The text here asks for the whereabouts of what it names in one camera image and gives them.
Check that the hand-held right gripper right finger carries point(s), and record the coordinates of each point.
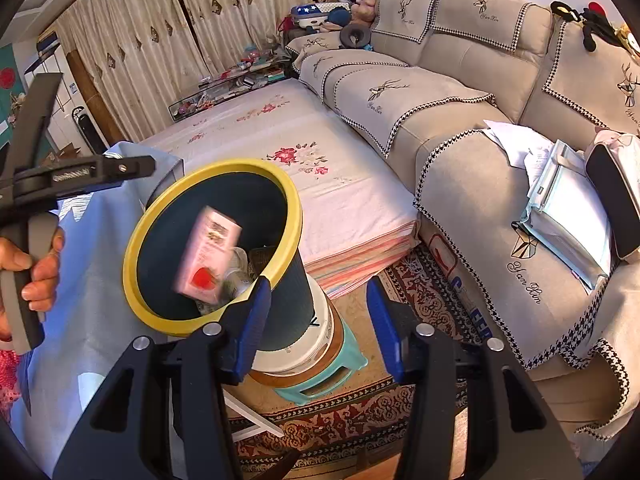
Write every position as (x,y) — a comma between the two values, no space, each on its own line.
(387,331)

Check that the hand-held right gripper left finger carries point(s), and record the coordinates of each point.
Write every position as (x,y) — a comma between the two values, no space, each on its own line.
(250,325)

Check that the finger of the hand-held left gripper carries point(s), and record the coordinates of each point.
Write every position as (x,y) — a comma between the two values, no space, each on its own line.
(110,170)

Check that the pink drink carton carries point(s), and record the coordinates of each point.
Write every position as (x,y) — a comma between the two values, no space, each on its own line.
(207,255)

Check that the yellow rimmed dark trash bin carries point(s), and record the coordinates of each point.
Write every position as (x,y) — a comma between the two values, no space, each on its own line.
(165,240)

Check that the person's left hand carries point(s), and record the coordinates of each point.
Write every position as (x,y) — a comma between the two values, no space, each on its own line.
(47,270)

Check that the black tower fan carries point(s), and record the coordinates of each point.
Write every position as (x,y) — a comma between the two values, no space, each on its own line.
(89,130)

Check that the open cardboard box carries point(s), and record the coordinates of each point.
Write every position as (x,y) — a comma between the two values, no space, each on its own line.
(67,152)

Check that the white bucket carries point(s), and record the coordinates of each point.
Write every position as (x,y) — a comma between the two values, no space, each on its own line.
(300,342)

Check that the teal plastic stool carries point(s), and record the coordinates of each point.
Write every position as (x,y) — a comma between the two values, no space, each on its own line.
(345,366)

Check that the printed cardboard box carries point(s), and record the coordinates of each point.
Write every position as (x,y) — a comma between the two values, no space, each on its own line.
(445,260)

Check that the white cabinet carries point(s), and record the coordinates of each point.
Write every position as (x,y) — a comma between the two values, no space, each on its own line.
(60,85)

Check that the red patterned rug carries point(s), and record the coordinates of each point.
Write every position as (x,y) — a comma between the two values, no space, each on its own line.
(350,422)

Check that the beige patterned curtains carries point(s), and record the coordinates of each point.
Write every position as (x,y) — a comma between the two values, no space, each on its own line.
(150,35)

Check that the floral bed sheet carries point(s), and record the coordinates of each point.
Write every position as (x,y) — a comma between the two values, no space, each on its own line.
(310,195)

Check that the cluttered glass table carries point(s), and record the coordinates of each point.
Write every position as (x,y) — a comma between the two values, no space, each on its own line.
(230,90)

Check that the blue tablecloth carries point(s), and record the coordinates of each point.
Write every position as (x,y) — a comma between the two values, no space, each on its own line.
(90,320)

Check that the clear plastic document bag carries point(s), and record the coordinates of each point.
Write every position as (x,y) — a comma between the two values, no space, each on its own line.
(570,220)

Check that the white papers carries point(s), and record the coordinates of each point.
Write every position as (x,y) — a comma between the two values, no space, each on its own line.
(520,150)

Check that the beige sofa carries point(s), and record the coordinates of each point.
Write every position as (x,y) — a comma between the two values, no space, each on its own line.
(475,85)

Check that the pile of toys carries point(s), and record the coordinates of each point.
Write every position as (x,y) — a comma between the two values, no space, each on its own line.
(325,15)

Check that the pink and black bag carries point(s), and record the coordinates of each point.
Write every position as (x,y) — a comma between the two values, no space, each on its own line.
(617,195)

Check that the grey neck pillow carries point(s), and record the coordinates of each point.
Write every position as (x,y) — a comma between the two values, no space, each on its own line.
(356,36)

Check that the black plush toy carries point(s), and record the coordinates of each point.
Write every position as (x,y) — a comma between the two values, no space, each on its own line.
(592,20)

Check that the yellow plush toy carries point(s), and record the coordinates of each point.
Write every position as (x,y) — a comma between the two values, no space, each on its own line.
(631,40)

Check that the white table frame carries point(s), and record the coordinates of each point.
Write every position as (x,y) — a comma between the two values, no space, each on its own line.
(250,412)

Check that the red round wall decoration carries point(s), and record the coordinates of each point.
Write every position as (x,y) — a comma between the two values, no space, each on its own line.
(6,79)

